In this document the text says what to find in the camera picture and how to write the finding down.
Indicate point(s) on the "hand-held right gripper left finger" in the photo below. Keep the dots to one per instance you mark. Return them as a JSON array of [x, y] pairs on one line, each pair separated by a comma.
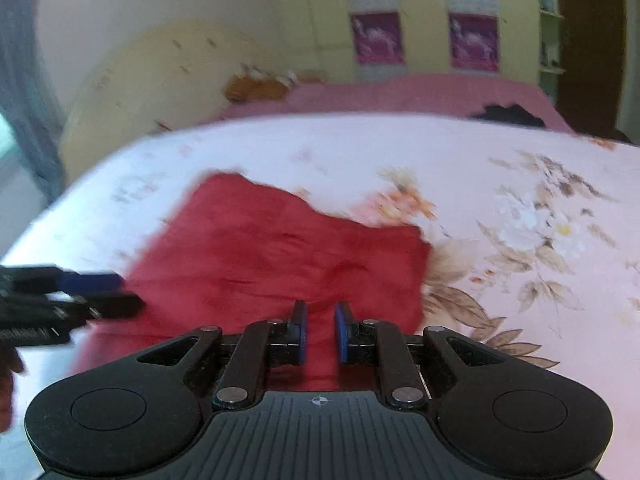
[[301, 335]]

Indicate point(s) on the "cream bed headboard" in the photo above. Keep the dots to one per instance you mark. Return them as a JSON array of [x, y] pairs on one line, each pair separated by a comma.
[[150, 75]]

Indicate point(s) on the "cream corner shelf unit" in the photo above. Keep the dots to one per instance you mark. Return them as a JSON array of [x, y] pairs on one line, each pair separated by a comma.
[[550, 35]]

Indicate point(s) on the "light blue vase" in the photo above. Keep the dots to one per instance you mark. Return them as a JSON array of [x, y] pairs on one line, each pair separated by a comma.
[[548, 1]]

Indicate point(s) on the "pink bed sheet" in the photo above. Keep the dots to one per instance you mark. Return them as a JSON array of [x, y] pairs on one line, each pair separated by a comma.
[[400, 95]]

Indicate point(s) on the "orange patterned pillow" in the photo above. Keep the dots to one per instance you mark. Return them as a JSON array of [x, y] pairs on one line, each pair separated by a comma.
[[255, 89]]

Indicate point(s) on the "person's left hand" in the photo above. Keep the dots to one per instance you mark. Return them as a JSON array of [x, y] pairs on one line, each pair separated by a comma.
[[9, 362]]

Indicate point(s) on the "black cloth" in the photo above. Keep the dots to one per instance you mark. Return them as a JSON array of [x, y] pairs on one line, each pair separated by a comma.
[[510, 116]]

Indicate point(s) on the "brown wooden door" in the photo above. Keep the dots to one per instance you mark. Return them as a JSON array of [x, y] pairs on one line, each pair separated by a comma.
[[590, 50]]

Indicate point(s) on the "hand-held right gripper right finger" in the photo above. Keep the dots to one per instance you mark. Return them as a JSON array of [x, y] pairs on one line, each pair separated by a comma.
[[341, 335]]

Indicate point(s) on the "red down jacket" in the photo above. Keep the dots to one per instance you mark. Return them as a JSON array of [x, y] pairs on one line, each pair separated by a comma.
[[260, 260]]

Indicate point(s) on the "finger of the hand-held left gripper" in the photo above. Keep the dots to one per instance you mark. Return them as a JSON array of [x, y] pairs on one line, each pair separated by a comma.
[[115, 306], [95, 281]]

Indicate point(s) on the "white floral quilt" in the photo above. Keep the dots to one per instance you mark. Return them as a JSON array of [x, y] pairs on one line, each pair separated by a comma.
[[325, 160]]

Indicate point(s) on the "cream wardrobe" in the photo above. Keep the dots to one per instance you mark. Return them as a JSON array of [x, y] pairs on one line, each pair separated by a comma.
[[422, 35]]

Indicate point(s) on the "grey blue curtain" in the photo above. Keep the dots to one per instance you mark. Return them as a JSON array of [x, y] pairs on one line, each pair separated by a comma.
[[27, 85]]

